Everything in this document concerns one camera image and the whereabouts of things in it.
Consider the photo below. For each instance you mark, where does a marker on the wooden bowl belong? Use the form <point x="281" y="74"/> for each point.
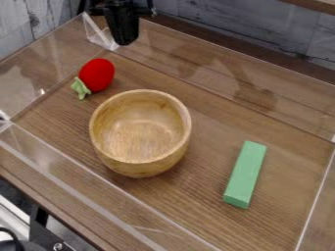
<point x="140" y="131"/>

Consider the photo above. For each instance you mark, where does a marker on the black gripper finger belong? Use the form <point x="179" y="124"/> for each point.
<point x="123" y="24"/>

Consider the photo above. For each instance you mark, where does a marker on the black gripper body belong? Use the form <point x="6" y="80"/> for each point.
<point x="97" y="5"/>

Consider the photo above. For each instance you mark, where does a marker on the green rectangular block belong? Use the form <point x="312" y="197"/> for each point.
<point x="239" y="190"/>

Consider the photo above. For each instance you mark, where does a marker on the clear acrylic enclosure wall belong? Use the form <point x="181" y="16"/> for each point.
<point x="108" y="217"/>

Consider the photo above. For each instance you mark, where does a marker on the red plush fruit green leaves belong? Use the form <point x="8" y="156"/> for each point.
<point x="94" y="77"/>

